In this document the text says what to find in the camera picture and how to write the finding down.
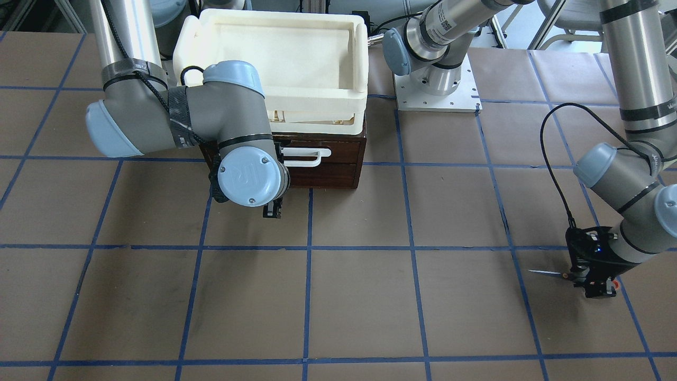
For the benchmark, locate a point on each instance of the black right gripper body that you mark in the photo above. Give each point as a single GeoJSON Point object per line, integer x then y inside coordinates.
{"type": "Point", "coordinates": [273, 209]}

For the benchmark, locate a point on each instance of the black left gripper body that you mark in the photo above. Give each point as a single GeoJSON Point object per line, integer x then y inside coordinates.
{"type": "Point", "coordinates": [596, 286]}

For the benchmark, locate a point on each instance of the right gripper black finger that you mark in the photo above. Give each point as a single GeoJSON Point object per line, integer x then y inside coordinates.
{"type": "Point", "coordinates": [272, 209]}

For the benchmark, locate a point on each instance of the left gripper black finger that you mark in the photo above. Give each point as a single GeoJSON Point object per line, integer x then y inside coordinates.
{"type": "Point", "coordinates": [579, 274]}
{"type": "Point", "coordinates": [600, 288]}

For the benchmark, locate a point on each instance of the scissors with orange handle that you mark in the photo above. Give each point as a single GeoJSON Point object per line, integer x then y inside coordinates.
{"type": "Point", "coordinates": [550, 273]}

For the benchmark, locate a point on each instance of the wooden drawer with white handle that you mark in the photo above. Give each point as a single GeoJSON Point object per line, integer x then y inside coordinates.
{"type": "Point", "coordinates": [298, 153]}

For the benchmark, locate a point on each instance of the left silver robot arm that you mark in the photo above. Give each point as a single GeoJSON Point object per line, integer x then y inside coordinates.
{"type": "Point", "coordinates": [625, 177]}

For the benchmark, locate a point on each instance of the dark wooden drawer cabinet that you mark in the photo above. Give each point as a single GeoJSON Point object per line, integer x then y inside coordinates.
{"type": "Point", "coordinates": [341, 176]}

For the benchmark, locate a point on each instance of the white plastic tray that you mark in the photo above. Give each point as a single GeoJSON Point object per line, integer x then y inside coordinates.
{"type": "Point", "coordinates": [313, 67]}

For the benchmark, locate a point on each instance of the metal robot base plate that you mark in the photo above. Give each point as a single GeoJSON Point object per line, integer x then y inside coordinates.
{"type": "Point", "coordinates": [434, 89]}

